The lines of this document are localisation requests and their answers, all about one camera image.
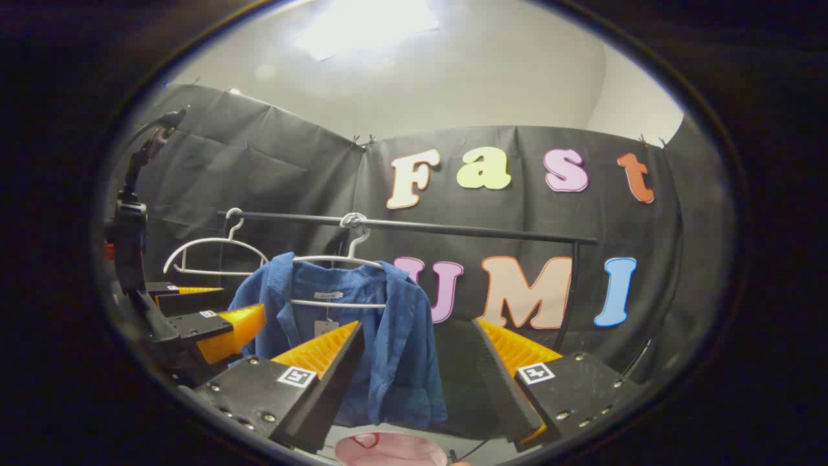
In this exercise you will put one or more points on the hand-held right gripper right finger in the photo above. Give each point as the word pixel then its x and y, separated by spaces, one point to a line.
pixel 501 382

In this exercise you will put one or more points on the pink laundry hamper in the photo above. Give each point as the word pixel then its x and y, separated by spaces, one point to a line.
pixel 394 450

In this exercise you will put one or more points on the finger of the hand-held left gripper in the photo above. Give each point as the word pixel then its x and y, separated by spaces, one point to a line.
pixel 200 325
pixel 187 301

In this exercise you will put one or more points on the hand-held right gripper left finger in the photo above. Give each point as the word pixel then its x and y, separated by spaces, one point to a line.
pixel 326 395

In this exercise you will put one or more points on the empty white clothes hanger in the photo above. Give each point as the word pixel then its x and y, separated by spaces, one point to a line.
pixel 213 240

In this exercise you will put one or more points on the black garment rack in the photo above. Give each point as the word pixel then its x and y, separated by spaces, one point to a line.
pixel 453 228

